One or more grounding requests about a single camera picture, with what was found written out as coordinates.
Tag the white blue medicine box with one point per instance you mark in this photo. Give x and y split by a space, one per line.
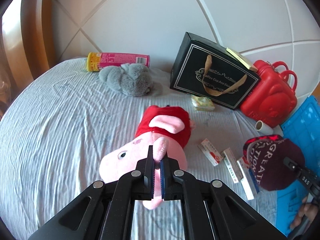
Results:
248 181

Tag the small yellow tissue pack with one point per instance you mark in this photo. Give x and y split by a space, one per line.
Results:
202 103

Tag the black coffee cup gift box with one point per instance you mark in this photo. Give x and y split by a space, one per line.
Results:
204 68

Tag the red white ointment box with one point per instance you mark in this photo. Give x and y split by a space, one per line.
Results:
210 152

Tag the wooden headboard frame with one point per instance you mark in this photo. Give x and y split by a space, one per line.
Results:
27 46

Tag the blue plastic storage crate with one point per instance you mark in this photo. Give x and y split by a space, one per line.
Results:
302 129

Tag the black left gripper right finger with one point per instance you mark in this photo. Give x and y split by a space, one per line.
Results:
211 210

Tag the yellow card on box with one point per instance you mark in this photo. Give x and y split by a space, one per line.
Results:
244 61

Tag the person's hand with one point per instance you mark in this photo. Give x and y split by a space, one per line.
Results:
307 209

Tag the grey koala plush toy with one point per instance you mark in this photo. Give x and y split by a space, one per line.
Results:
132 79

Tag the red bear plastic case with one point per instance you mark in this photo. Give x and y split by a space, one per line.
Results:
274 97

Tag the white lint roller refill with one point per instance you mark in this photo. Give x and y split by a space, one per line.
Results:
263 128

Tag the maroon cap with lettering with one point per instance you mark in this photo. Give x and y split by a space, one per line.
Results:
266 154

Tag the white striped bed sheet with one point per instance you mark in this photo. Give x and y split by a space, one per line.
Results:
55 133

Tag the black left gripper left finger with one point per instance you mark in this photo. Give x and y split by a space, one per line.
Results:
103 211

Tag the white pink medicine box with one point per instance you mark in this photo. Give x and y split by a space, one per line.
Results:
232 165

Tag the pink pig plush toy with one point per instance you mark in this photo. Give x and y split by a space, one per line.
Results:
166 129

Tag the pink yellow snack can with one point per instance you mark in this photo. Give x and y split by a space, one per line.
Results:
98 61

